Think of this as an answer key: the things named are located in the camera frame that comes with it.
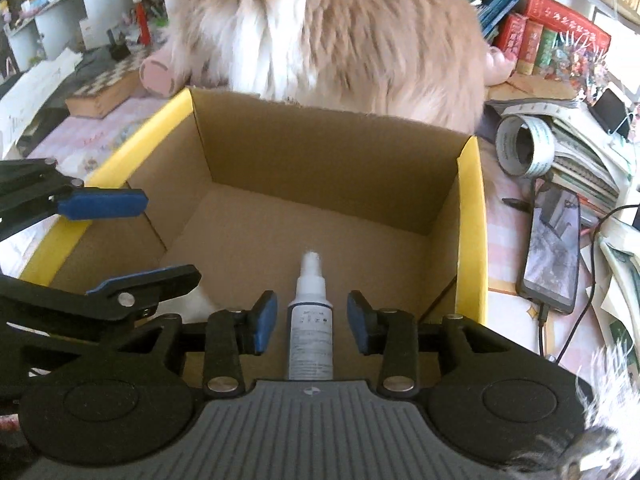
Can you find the yellow cardboard box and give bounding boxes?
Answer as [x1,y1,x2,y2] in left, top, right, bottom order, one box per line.
[22,89,488,379]

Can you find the black cable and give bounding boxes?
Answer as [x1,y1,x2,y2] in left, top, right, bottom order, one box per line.
[537,202,640,365]

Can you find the red pen holder bottle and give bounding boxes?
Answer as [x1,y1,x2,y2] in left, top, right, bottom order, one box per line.
[132,0,151,47]

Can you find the white blue spray bottle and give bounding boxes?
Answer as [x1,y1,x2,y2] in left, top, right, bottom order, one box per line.
[288,252,333,382]

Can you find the red dictionary book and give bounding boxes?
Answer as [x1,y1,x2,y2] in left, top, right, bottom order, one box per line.
[516,0,611,52]

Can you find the blue leaning books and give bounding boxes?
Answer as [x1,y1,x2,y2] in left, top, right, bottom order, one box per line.
[468,0,520,44]

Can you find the orange white fluffy cat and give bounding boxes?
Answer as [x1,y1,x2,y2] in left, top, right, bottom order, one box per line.
[165,0,489,134]

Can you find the pink cylindrical pencil case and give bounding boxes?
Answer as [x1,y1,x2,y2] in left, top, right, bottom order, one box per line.
[139,47,189,99]

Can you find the wooden chessboard box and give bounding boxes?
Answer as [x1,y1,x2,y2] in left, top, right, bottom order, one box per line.
[65,47,151,119]

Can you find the pink checkered tablecloth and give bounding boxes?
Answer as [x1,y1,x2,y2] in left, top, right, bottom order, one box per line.
[1,96,604,372]

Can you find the black smartphone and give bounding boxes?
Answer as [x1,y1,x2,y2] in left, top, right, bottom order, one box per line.
[516,178,582,315]

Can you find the stack of books and papers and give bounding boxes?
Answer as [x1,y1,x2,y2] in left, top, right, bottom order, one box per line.
[488,102,639,375]

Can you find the white bookshelf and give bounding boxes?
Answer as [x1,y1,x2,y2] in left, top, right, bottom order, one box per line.
[1,0,160,72]

